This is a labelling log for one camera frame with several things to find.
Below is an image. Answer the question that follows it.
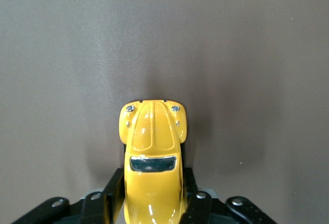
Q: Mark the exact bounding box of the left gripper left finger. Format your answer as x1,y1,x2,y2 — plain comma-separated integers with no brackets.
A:
79,167,125,224

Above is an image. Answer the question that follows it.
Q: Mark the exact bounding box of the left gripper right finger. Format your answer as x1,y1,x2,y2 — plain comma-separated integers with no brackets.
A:
179,167,214,224

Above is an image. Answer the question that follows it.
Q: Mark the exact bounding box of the yellow beetle toy car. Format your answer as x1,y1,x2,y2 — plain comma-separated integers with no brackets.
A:
118,99,189,224

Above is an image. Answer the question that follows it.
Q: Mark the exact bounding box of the brown table cloth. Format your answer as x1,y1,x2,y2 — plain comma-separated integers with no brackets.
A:
0,0,329,224

